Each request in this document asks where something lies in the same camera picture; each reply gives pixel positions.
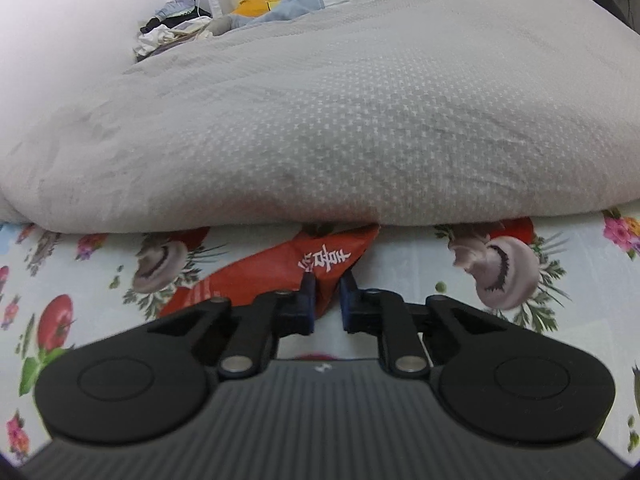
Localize orange red snack pouch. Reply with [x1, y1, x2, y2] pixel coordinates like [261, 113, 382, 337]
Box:
[160, 224, 380, 318]

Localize grey quilt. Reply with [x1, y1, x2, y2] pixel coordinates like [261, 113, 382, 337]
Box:
[1, 0, 639, 233]

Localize floral bed sheet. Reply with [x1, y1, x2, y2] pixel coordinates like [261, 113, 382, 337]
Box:
[1, 203, 639, 465]

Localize yellow pillow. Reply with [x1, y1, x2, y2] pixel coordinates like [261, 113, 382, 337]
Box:
[233, 0, 281, 18]

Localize cardboard box with clothes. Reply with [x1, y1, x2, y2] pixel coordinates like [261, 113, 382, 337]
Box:
[134, 0, 212, 62]

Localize white bottle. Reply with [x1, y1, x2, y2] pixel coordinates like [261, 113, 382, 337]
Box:
[207, 0, 224, 18]

